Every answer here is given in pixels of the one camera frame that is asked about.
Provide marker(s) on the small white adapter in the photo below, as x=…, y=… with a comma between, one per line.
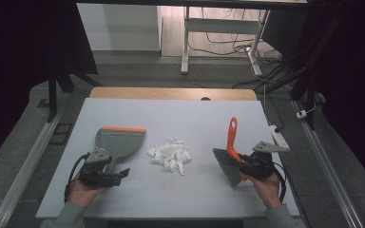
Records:
x=301, y=114

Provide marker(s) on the white desk frame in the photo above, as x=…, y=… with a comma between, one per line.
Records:
x=221, y=26

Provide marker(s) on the person's left hand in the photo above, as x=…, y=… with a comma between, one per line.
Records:
x=80, y=193

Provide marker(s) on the black floor plate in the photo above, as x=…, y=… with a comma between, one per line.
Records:
x=60, y=134

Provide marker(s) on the black tripod stand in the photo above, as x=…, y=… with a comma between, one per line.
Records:
x=310, y=63
x=53, y=95

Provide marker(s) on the grey dustpan with orange edge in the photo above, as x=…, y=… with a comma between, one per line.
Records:
x=120, y=142

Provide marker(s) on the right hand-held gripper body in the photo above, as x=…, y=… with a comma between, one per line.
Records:
x=261, y=166

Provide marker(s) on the orange brush with grey bristles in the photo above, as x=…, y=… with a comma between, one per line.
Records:
x=232, y=139

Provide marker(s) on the black curtain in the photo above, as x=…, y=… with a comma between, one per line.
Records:
x=355, y=79
x=28, y=47

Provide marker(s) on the aluminium rail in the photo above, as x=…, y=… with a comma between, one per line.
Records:
x=25, y=167
x=329, y=171

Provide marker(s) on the white power strip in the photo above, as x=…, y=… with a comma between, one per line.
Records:
x=279, y=139

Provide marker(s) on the wooden table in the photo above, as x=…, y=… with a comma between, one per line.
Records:
x=171, y=93

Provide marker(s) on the pile of white paper scraps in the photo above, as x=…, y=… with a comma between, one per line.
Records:
x=170, y=155

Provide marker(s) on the person's right hand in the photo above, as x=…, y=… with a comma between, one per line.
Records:
x=269, y=191

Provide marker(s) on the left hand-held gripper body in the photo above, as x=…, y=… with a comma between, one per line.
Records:
x=96, y=177

